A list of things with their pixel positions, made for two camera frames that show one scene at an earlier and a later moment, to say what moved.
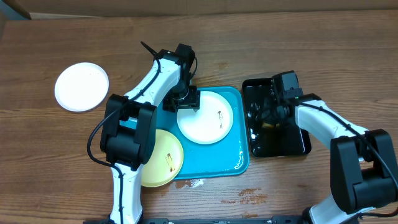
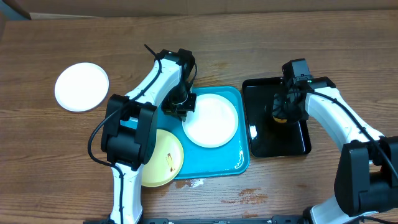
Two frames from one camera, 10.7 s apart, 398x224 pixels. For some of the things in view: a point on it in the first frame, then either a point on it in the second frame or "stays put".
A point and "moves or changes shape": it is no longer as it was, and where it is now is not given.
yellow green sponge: [269, 126] moves or changes shape
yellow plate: [166, 162] stays put
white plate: [209, 124] moves or changes shape
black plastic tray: [278, 137] stays put
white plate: [81, 87] stays put
